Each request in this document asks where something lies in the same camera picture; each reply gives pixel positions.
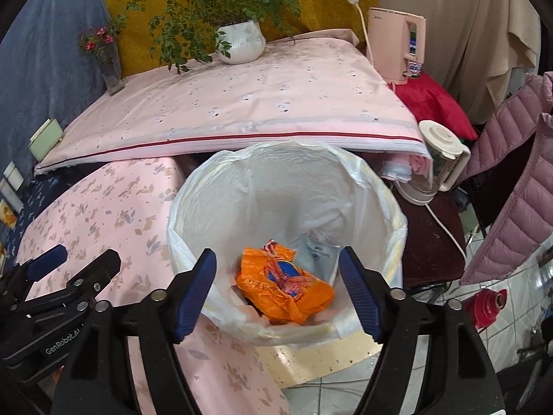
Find dark brown stool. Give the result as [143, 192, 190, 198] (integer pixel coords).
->
[402, 199, 467, 288]

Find red thermos bottle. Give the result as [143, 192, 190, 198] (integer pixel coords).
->
[464, 289, 508, 329]

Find white box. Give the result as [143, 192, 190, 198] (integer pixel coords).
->
[0, 162, 24, 212]

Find cream blender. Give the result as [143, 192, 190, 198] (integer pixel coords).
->
[391, 120, 471, 206]

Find pink pad with red stripe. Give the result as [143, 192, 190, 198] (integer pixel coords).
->
[35, 30, 428, 176]

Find bin with white liner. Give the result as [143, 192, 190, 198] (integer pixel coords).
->
[168, 140, 409, 347]

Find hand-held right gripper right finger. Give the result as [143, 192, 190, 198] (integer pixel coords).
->
[338, 246, 505, 415]

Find blue grey cloth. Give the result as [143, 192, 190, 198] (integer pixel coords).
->
[0, 0, 126, 182]

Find glass vase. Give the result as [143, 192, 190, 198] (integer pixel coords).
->
[97, 45, 124, 96]

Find pink floral sheet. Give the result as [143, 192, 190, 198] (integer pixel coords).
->
[15, 156, 290, 415]

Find pale green box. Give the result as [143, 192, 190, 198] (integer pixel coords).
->
[28, 117, 63, 162]

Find red cloth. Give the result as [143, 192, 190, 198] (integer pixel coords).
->
[395, 71, 478, 141]

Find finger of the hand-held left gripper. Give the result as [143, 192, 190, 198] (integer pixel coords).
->
[0, 244, 69, 307]
[17, 248, 122, 325]

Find beige curtain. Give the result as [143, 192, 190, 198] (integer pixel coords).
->
[378, 0, 543, 124]

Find red flowers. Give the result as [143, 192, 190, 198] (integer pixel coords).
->
[79, 26, 119, 57]

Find potted green plant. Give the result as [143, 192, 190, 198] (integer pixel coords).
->
[125, 0, 333, 74]

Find white printed wrapper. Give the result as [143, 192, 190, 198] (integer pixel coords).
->
[298, 231, 342, 282]

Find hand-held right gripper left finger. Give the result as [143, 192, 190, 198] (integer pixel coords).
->
[51, 248, 217, 415]

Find white blender cable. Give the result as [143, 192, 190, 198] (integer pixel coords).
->
[425, 203, 467, 269]

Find dark blue floral cloth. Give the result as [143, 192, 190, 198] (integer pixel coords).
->
[0, 168, 93, 260]

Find pink puffer jacket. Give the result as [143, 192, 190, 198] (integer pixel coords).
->
[458, 71, 553, 286]

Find orange plastic bag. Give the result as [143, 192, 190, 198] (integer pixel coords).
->
[235, 240, 335, 325]

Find yellow cloth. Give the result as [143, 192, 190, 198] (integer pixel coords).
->
[97, 0, 381, 79]

